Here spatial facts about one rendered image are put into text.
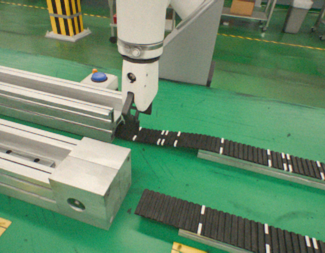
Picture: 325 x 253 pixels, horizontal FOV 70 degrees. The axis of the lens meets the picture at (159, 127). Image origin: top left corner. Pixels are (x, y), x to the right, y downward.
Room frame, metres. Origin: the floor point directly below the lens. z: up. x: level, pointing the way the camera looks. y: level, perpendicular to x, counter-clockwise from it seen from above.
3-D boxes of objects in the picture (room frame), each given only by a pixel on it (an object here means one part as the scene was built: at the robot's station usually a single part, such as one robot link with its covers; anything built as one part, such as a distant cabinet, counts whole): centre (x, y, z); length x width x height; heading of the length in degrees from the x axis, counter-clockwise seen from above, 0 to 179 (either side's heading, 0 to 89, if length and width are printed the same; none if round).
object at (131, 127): (0.38, 0.06, 0.85); 0.03 x 0.03 x 0.07; 76
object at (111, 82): (0.59, 0.18, 0.81); 0.10 x 0.08 x 0.06; 166
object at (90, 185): (0.26, 0.10, 0.83); 0.12 x 0.09 x 0.10; 166
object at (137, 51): (0.43, 0.05, 1.00); 0.09 x 0.08 x 0.03; 166
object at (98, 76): (0.60, 0.18, 0.84); 0.04 x 0.04 x 0.02
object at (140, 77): (0.43, 0.05, 0.94); 0.10 x 0.07 x 0.11; 166
